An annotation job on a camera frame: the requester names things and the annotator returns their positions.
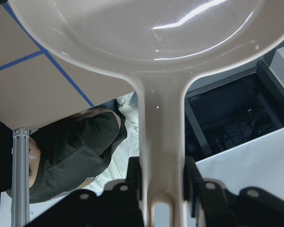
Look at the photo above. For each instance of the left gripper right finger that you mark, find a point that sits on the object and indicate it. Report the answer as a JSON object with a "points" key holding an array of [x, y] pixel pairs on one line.
{"points": [[192, 178]]}

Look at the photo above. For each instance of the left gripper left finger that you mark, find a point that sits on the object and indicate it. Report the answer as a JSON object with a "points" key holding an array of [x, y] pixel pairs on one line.
{"points": [[134, 175]]}

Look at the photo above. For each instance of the beige plastic dustpan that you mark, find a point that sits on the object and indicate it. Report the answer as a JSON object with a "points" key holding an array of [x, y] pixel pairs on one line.
{"points": [[160, 47]]}

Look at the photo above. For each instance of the person in dark shirt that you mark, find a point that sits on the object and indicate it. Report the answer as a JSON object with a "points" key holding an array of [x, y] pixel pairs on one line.
{"points": [[69, 154]]}

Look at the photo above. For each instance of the black box under table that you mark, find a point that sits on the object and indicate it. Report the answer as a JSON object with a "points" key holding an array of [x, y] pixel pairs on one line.
{"points": [[232, 111]]}

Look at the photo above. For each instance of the aluminium table leg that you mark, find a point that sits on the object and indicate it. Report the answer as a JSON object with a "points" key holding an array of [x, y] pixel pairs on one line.
{"points": [[20, 214]]}

